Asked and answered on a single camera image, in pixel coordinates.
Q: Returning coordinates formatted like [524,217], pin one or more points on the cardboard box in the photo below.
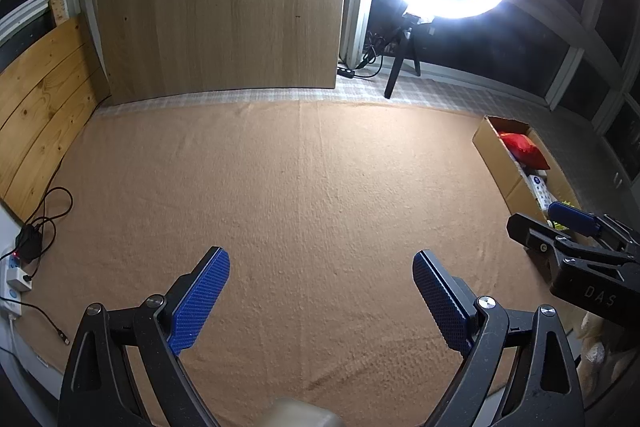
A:
[500,162]

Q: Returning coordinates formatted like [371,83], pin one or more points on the white power strip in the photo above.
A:
[12,277]

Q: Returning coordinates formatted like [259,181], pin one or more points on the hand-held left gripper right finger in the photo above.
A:
[440,302]

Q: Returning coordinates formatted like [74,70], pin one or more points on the black power strip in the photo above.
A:
[345,72]

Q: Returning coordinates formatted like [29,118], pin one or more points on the black power adapter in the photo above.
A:
[29,239]

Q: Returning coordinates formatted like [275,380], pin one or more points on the white fluffy cloth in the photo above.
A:
[595,342]

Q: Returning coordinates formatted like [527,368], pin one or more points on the white patterned box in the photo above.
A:
[540,189]

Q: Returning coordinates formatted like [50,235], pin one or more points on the wooden plank panel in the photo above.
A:
[40,107]

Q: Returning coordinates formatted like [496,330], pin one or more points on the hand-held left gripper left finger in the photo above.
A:
[200,302]

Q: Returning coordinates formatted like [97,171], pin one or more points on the light wooden board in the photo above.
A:
[220,7]

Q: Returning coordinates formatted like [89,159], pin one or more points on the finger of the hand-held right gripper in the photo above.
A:
[530,232]
[570,213]

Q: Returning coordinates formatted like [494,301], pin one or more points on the red bag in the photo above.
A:
[522,147]

